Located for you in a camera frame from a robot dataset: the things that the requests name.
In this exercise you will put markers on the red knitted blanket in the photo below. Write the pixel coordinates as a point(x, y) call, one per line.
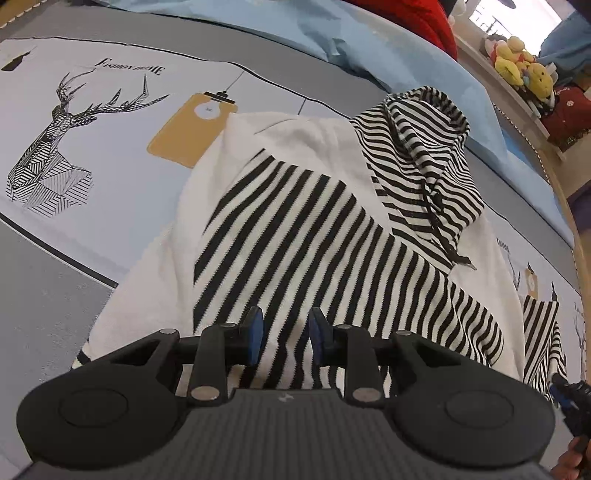
point(425, 18)

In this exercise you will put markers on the grey printed bed sheet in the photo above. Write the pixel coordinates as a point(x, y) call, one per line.
point(98, 140)

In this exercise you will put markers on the red cushion on windowsill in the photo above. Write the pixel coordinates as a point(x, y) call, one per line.
point(570, 120)

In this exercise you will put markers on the light blue quilt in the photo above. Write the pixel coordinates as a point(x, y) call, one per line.
point(390, 56)

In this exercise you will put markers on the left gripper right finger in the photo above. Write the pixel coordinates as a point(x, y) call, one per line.
point(350, 348)

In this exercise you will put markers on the striped white hooded sweater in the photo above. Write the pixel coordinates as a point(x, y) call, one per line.
point(375, 220)

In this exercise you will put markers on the right human hand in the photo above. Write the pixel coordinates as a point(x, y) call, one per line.
point(571, 463)

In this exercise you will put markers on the yellow plush toys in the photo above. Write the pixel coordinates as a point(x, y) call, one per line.
point(533, 81)

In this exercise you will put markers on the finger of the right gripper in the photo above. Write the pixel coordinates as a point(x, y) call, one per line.
point(574, 400)

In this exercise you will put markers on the purple bag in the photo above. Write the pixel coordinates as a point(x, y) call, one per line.
point(580, 205)

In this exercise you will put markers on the blue curtain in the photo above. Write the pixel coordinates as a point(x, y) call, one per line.
point(568, 48)

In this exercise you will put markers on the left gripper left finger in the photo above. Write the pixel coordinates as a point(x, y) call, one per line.
point(220, 347)

